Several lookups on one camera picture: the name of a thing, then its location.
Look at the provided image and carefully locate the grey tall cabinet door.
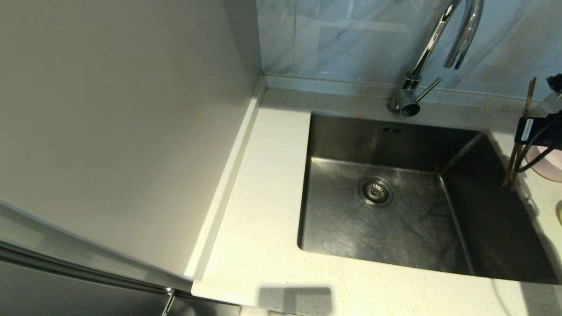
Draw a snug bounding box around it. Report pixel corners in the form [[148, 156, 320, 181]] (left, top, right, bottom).
[[0, 188, 196, 291]]

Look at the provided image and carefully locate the round metal drain strainer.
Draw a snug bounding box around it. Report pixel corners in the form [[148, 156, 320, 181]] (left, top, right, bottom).
[[358, 176, 394, 208]]

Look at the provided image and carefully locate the beige tall cabinet side panel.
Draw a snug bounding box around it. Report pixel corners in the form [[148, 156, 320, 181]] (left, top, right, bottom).
[[0, 0, 264, 279]]

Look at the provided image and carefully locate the stainless steel sink basin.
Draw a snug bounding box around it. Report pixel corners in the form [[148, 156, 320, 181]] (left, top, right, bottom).
[[297, 111, 559, 284]]

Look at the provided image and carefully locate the pink plastic bowl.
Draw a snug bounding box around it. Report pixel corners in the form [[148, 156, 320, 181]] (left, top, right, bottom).
[[525, 145, 562, 183]]

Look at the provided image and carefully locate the small chrome cabinet handle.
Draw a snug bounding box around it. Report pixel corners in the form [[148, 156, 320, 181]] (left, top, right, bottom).
[[161, 287, 176, 316]]

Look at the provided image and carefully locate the white countertop upstand strip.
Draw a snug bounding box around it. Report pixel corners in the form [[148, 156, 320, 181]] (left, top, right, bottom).
[[184, 75, 267, 281]]

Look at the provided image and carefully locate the silver cabinet trim strip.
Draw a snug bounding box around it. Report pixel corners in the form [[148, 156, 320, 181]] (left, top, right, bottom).
[[0, 237, 173, 294]]

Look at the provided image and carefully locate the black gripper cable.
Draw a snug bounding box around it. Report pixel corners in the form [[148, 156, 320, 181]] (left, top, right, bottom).
[[514, 118, 562, 173]]

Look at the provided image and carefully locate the chrome gooseneck kitchen faucet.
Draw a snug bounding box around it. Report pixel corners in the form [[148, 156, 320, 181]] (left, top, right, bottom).
[[386, 0, 484, 117]]

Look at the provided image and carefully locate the glossy grey lower cabinet door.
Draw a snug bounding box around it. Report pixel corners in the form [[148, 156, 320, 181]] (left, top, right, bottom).
[[0, 250, 241, 316]]

